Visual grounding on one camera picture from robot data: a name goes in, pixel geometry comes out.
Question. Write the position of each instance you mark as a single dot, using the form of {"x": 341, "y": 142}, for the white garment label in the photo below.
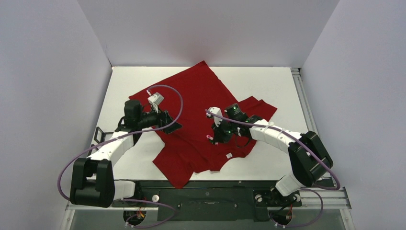
{"x": 229, "y": 155}

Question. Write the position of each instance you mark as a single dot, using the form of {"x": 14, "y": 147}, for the red t-shirt garment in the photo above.
{"x": 187, "y": 151}

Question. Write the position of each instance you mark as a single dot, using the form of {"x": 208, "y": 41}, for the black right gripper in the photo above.
{"x": 219, "y": 131}

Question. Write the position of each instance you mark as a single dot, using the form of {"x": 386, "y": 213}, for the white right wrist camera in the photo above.
{"x": 215, "y": 113}

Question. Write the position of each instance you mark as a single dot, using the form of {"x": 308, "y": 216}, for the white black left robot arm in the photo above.
{"x": 93, "y": 182}

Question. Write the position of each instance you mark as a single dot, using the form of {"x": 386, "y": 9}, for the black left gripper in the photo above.
{"x": 163, "y": 118}

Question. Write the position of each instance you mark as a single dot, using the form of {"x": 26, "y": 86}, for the aluminium frame rail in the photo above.
{"x": 310, "y": 200}

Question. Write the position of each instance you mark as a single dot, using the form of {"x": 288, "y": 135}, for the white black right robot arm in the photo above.
{"x": 308, "y": 156}

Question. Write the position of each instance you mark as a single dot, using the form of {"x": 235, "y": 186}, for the pink flower brooch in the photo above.
{"x": 212, "y": 140}

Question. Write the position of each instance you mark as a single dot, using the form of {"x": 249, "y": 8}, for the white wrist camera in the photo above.
{"x": 154, "y": 100}
{"x": 215, "y": 113}

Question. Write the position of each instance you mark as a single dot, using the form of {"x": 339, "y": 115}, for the right side aluminium rail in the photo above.
{"x": 326, "y": 179}

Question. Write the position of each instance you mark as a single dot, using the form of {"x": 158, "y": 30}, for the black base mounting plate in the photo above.
{"x": 212, "y": 200}

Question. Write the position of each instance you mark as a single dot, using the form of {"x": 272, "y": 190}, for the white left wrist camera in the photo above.
{"x": 154, "y": 100}

